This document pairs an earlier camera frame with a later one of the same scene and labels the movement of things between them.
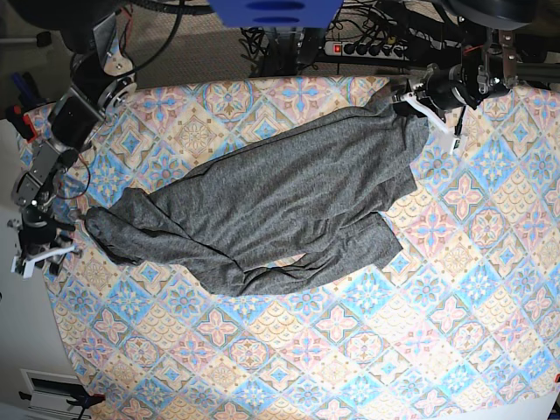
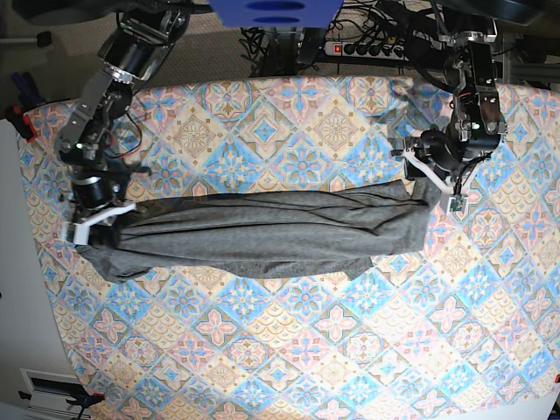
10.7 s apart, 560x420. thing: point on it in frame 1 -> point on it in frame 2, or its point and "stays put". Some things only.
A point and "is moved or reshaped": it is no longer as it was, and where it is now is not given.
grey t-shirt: x=292 y=206 is moved or reshaped
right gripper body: x=444 y=89 -> x=440 y=149
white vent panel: x=49 y=392 stays put
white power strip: x=371 y=50 stays put
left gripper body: x=39 y=230 -> x=98 y=191
